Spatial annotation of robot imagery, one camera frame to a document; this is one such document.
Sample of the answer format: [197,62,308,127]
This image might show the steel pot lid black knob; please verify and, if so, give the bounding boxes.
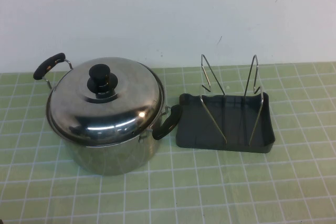
[46,56,165,148]

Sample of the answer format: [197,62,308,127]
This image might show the dark grey plastic drip tray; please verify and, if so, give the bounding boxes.
[175,92,276,155]

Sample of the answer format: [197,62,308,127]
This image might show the green grid table mat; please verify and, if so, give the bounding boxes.
[0,62,336,224]

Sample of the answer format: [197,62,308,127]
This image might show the chrome wire lid rack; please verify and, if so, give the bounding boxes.
[199,54,264,146]

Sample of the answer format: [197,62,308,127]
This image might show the stainless steel pot black handles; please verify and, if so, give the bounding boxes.
[33,52,182,176]

